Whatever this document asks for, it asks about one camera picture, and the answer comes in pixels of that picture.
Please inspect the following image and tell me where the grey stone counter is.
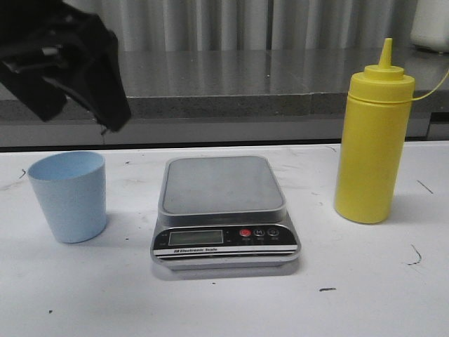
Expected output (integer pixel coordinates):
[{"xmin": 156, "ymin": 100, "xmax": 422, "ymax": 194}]
[{"xmin": 0, "ymin": 48, "xmax": 449, "ymax": 147}]

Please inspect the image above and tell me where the light blue plastic cup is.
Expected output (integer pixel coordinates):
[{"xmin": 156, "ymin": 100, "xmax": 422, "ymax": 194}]
[{"xmin": 27, "ymin": 151, "xmax": 107, "ymax": 244}]

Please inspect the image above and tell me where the yellow squeeze bottle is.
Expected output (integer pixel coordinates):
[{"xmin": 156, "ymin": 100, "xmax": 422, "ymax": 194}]
[{"xmin": 334, "ymin": 37, "xmax": 435, "ymax": 224}]

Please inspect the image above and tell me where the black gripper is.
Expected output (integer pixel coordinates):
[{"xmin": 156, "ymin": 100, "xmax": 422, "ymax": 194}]
[{"xmin": 1, "ymin": 1, "xmax": 131, "ymax": 132}]

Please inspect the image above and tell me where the silver electronic kitchen scale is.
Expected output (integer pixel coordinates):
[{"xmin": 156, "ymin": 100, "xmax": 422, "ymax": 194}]
[{"xmin": 150, "ymin": 155, "xmax": 301, "ymax": 270}]

